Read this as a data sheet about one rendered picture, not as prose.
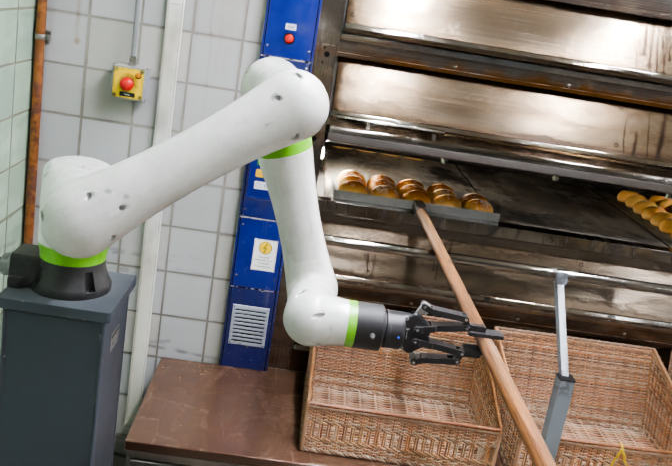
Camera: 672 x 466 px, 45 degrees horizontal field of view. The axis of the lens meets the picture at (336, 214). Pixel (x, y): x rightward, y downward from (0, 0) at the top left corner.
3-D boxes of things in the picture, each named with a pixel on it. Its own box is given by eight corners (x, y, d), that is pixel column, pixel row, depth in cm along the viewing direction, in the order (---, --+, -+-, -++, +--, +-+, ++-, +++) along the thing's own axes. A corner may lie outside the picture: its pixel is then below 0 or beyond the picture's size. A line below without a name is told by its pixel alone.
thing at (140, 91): (115, 94, 249) (118, 61, 246) (148, 99, 249) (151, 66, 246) (109, 97, 241) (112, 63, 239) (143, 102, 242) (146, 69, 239)
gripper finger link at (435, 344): (413, 337, 159) (411, 344, 159) (466, 354, 160) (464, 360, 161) (411, 329, 163) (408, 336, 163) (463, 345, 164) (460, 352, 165)
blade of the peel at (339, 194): (498, 222, 266) (500, 214, 266) (332, 197, 263) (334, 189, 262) (477, 195, 301) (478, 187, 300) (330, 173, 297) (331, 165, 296)
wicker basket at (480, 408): (303, 373, 273) (315, 296, 266) (468, 397, 275) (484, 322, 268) (295, 452, 226) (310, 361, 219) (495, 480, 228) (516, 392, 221)
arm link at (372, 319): (351, 357, 156) (359, 313, 154) (348, 332, 167) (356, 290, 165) (382, 361, 156) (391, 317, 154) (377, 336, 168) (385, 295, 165)
